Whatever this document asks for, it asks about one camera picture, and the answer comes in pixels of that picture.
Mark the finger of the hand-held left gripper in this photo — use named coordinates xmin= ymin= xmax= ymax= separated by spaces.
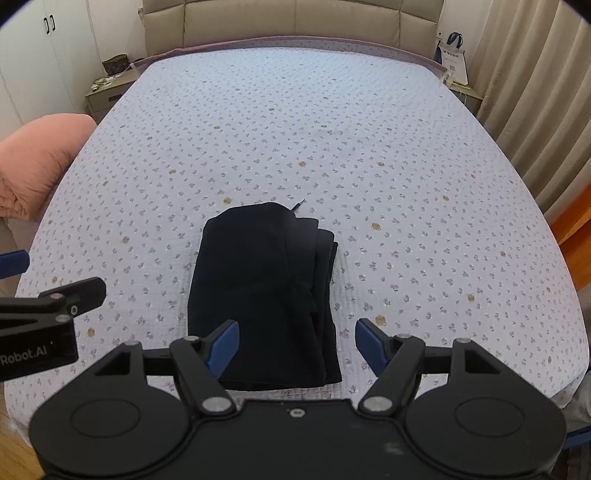
xmin=0 ymin=277 xmax=107 ymax=324
xmin=0 ymin=250 xmax=30 ymax=280

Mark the wooden nightstand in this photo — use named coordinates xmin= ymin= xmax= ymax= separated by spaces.
xmin=444 ymin=82 xmax=484 ymax=117

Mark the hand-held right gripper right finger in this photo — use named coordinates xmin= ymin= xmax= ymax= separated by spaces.
xmin=355 ymin=318 xmax=504 ymax=413

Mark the grey nightstand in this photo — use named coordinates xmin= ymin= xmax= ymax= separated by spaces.
xmin=84 ymin=71 xmax=140 ymax=125

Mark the beige curtain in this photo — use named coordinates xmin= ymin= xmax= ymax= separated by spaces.
xmin=465 ymin=0 xmax=591 ymax=223

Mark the white wardrobe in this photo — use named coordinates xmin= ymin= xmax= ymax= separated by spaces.
xmin=0 ymin=0 xmax=149 ymax=127

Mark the brown patterned bag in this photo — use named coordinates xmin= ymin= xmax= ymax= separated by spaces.
xmin=102 ymin=54 xmax=131 ymax=76

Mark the black hoodie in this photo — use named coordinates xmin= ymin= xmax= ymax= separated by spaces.
xmin=187 ymin=198 xmax=343 ymax=391

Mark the beige padded headboard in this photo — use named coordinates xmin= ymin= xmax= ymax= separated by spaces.
xmin=141 ymin=0 xmax=446 ymax=70

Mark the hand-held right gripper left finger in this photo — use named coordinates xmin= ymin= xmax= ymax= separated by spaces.
xmin=95 ymin=320 xmax=241 ymax=414

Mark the white shopping bag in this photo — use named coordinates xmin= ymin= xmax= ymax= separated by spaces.
xmin=436 ymin=31 xmax=470 ymax=86

